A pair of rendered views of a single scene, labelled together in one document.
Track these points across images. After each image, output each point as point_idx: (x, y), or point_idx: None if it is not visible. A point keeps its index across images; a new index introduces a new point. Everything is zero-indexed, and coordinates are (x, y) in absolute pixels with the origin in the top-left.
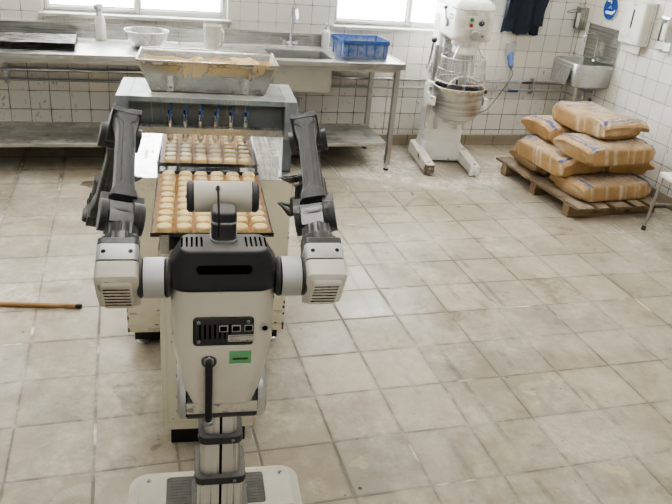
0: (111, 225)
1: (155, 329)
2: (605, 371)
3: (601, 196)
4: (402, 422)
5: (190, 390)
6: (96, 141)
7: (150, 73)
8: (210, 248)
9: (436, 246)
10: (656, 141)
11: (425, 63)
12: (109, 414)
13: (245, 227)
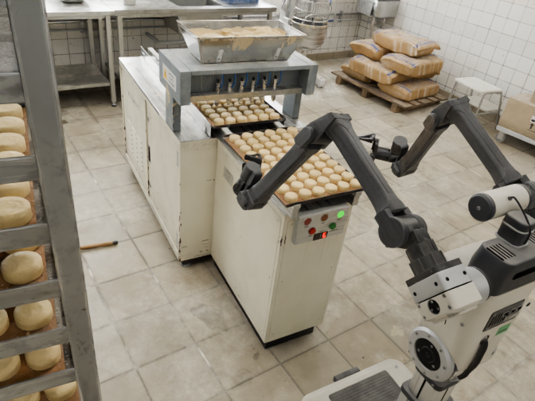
0: (421, 246)
1: (200, 255)
2: (486, 226)
3: (415, 96)
4: (401, 292)
5: (460, 363)
6: None
7: (205, 48)
8: (523, 256)
9: (333, 146)
10: (435, 54)
11: (274, 3)
12: (203, 336)
13: (349, 185)
